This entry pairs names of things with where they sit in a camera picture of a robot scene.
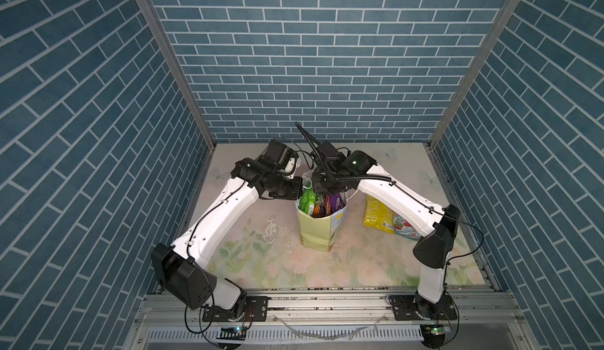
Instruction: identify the floral paper gift bag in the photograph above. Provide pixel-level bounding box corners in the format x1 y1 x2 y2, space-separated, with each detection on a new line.
296 171 357 252

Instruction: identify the yellow snack packet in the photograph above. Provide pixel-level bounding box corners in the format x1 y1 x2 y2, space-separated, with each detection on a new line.
363 195 395 234

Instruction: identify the teal Fox's candy packet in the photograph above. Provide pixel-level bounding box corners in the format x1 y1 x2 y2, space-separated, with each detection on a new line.
393 214 422 241

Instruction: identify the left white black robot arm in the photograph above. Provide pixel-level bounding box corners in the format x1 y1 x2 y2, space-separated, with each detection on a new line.
150 157 302 316

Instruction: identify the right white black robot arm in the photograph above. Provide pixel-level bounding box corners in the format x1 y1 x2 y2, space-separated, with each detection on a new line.
311 150 461 319

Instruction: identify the red snack packet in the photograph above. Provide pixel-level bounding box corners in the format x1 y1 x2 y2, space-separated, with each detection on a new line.
312 194 332 219

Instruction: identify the purple Fox's candy packet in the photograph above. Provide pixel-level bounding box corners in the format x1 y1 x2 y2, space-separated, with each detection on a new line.
328 194 345 213

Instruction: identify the bright green snack packet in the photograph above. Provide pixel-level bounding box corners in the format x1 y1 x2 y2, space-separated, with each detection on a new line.
299 188 316 216

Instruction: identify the left controller board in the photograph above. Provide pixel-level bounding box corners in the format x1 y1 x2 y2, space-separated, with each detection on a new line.
216 326 248 349

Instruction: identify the controller board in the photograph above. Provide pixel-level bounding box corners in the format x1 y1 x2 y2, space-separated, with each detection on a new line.
216 326 248 349
420 325 446 349

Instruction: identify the right controller board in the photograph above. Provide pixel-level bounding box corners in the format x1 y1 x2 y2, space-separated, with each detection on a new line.
420 325 446 349

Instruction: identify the black corrugated cable conduit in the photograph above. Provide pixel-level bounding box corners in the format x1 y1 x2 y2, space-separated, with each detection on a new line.
294 122 395 183

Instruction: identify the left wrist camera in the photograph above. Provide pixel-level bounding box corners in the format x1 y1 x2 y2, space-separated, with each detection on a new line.
258 139 298 176

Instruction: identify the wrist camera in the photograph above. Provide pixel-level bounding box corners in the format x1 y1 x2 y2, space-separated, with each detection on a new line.
311 141 346 171
258 139 298 176

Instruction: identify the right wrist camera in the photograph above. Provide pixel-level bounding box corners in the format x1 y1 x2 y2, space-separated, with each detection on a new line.
311 141 346 171

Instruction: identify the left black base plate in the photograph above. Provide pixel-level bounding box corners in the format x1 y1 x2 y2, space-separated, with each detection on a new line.
202 296 268 323

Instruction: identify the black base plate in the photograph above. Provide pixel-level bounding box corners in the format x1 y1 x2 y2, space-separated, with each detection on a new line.
387 293 459 321
202 296 268 323

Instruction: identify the aluminium mounting rail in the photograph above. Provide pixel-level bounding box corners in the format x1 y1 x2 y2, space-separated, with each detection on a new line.
124 287 537 349

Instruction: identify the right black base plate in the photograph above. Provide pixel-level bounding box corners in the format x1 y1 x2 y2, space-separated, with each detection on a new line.
387 293 459 321

